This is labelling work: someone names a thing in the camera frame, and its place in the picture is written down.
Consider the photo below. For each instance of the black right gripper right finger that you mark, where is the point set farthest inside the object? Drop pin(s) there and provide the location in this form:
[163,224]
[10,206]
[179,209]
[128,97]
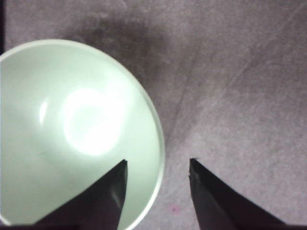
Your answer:
[221,208]

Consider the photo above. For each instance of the light green bowl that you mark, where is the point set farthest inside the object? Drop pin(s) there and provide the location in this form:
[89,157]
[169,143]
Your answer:
[68,116]

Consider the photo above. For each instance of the dark teal rectangular tray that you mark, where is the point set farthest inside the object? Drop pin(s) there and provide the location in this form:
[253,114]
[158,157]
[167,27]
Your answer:
[2,26]

